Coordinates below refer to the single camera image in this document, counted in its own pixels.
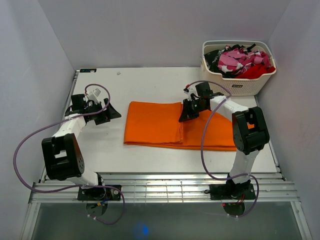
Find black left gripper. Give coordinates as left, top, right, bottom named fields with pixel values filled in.
left=85, top=98, right=121, bottom=125

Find red garment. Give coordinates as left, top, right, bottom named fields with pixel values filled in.
left=236, top=64, right=276, bottom=80

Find black label sticker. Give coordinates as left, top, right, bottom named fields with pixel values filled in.
left=79, top=68, right=97, bottom=73

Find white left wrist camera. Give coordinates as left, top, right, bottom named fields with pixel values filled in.
left=87, top=88, right=101, bottom=102

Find pink patterned garment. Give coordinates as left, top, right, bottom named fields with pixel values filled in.
left=217, top=48, right=271, bottom=74

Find orange trousers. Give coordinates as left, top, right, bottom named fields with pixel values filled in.
left=123, top=100, right=255, bottom=152

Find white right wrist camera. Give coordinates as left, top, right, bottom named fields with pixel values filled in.
left=183, top=87, right=199, bottom=101

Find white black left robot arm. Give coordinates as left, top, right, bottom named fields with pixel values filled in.
left=41, top=92, right=121, bottom=200

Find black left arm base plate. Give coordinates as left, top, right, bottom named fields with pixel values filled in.
left=77, top=185, right=122, bottom=202

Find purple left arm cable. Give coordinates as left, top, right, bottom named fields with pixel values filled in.
left=12, top=83, right=126, bottom=225

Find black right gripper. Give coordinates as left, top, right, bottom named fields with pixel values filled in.
left=179, top=98, right=207, bottom=123

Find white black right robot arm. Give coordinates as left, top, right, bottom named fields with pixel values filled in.
left=179, top=80, right=270, bottom=200

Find cream plastic laundry basket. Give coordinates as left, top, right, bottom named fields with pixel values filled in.
left=199, top=40, right=277, bottom=97

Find black garment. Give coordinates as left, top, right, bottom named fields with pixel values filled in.
left=204, top=49, right=223, bottom=74

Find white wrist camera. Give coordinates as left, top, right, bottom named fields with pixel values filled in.
left=87, top=88, right=101, bottom=102
left=183, top=87, right=199, bottom=101

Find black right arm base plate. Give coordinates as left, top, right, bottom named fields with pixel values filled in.
left=208, top=183, right=256, bottom=200

